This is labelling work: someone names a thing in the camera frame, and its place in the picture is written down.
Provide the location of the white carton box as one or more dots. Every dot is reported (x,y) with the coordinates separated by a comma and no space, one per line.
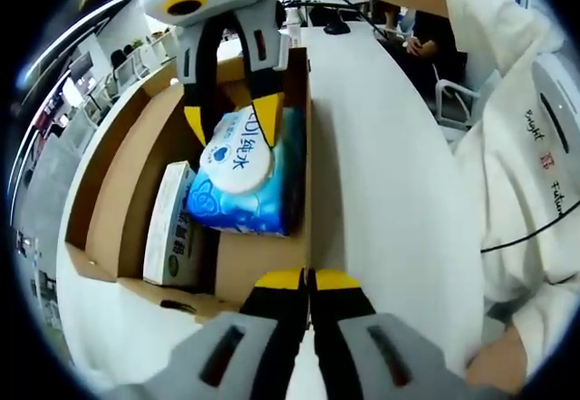
(167,227)

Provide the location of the white armrest office chair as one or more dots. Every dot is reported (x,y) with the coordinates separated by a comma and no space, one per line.
(457,96)

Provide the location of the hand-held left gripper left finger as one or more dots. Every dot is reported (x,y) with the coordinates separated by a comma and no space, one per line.
(254,341)

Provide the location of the white chest device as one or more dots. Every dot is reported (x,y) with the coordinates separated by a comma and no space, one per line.
(559,110)

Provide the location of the brown cardboard shoe box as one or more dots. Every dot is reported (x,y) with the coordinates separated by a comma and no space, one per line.
(254,255)

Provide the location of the person's white shirt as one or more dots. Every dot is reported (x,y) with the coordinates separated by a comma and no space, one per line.
(507,155)

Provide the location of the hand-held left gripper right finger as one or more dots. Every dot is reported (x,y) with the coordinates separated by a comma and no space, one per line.
(353,341)

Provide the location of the blue wipes pack soft item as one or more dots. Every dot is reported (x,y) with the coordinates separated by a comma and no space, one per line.
(244,182)

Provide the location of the black computer mouse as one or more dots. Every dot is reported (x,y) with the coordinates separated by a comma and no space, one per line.
(337,28)

